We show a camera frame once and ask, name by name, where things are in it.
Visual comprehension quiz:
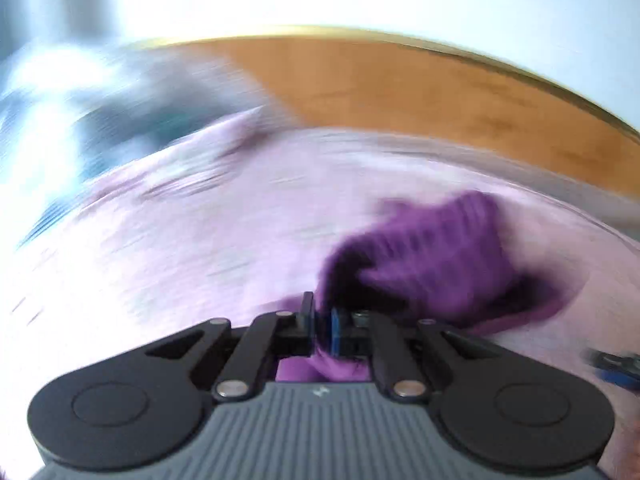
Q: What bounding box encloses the pink bear print bedsheet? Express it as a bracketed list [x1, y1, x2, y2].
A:
[1, 128, 639, 479]

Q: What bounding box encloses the purple garment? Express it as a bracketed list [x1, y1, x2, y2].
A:
[275, 190, 572, 384]

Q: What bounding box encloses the teal blue blanket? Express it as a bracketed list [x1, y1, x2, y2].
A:
[1, 44, 269, 250]

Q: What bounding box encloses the wooden bed frame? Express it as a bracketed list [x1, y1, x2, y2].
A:
[185, 30, 639, 197]

